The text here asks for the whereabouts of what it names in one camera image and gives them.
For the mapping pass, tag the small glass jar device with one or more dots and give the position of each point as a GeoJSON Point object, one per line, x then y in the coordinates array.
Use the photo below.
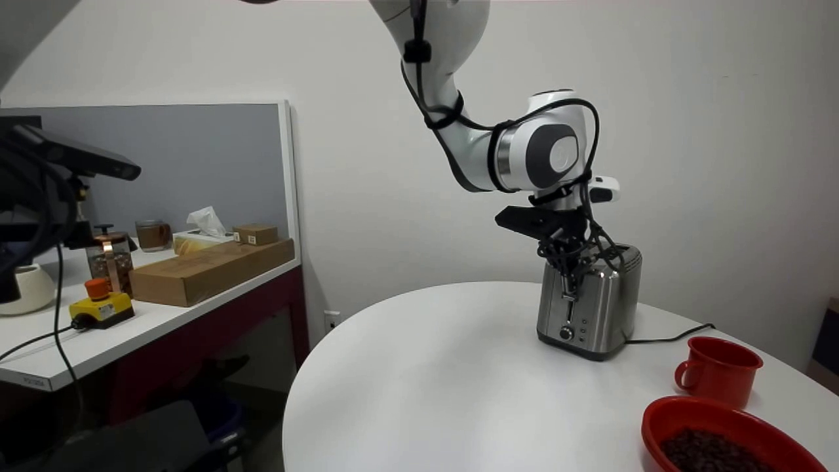
{"type": "Point", "coordinates": [108, 254]}

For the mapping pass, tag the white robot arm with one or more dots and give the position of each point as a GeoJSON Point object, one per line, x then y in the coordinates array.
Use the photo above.
{"type": "Point", "coordinates": [544, 146]}

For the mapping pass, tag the black camera on stand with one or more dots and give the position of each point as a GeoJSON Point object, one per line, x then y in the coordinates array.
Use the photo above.
{"type": "Point", "coordinates": [42, 184]}

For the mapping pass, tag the white round base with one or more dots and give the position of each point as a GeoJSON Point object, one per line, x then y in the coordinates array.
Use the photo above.
{"type": "Point", "coordinates": [35, 292]}

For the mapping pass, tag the brown cardboard box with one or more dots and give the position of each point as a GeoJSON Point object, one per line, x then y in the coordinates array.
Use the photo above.
{"type": "Point", "coordinates": [196, 275]}

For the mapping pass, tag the white side desk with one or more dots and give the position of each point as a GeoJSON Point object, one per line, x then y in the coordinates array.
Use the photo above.
{"type": "Point", "coordinates": [157, 346]}

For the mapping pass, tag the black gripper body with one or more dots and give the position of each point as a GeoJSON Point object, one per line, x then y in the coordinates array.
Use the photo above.
{"type": "Point", "coordinates": [565, 234]}

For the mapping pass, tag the small brown cup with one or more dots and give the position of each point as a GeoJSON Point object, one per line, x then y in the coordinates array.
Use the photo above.
{"type": "Point", "coordinates": [152, 234]}

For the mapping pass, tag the silver two-slot toaster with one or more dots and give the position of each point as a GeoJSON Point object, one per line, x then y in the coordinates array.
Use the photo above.
{"type": "Point", "coordinates": [599, 318]}

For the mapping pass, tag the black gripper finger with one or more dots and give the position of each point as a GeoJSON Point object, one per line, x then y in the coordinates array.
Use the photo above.
{"type": "Point", "coordinates": [582, 268]}
{"type": "Point", "coordinates": [567, 268]}

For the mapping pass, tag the grey partition panel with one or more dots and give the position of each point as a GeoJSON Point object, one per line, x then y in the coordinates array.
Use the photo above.
{"type": "Point", "coordinates": [191, 156]}

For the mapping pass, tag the red bowl of beans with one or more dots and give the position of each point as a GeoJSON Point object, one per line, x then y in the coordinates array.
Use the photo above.
{"type": "Point", "coordinates": [681, 432]}

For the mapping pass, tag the tissue box with tissue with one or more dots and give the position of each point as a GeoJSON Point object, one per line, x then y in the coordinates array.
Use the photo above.
{"type": "Point", "coordinates": [202, 232]}

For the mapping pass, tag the yellow emergency stop button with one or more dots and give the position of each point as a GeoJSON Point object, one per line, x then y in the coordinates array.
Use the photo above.
{"type": "Point", "coordinates": [101, 308]}

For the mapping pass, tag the red plastic cup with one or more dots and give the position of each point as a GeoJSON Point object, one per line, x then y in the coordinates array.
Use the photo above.
{"type": "Point", "coordinates": [719, 371]}

